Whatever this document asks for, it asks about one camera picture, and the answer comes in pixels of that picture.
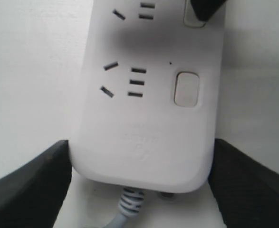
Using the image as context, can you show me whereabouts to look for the white five-outlet power strip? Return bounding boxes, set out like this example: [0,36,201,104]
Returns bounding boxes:
[70,0,226,193]

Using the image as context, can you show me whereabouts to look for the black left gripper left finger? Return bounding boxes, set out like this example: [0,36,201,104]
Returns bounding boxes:
[0,140,72,228]

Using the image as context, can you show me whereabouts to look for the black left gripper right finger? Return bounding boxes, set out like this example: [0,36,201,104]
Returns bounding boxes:
[208,139,279,228]

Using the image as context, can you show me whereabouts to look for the grey power cord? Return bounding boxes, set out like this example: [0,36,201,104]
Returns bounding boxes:
[105,187,145,228]

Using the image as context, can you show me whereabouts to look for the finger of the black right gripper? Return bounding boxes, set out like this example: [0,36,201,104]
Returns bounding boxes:
[190,0,227,22]

